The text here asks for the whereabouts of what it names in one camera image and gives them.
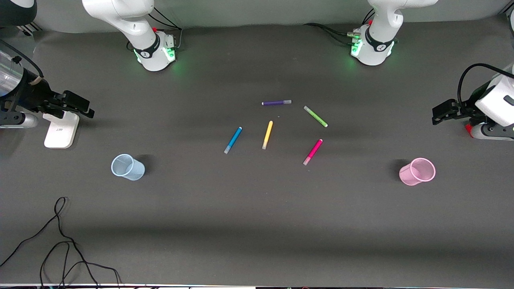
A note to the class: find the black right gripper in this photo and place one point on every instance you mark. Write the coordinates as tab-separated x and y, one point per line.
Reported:
35	94

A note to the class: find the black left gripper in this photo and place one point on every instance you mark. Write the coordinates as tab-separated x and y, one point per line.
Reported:
468	106

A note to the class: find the pink marker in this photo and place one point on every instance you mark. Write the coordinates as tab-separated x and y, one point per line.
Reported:
313	151

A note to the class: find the blue marker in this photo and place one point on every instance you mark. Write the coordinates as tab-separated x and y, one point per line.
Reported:
233	139

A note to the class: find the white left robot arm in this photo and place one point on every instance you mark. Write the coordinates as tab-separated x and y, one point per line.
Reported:
381	24

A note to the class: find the colourful puzzle cube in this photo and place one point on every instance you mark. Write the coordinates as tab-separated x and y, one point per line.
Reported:
468	128

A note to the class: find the white plastic charger block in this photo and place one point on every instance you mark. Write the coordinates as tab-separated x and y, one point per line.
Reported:
60	132

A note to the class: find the translucent pink cup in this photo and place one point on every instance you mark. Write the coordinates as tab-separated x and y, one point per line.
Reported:
417	171

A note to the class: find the translucent blue cup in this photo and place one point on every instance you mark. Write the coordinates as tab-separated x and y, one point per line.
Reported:
128	167

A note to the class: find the green marker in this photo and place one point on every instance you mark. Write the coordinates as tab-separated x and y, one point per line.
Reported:
315	116

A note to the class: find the purple marker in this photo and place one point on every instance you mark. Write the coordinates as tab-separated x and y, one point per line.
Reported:
276	102

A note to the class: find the yellow marker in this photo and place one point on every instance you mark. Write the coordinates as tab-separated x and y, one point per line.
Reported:
267	135

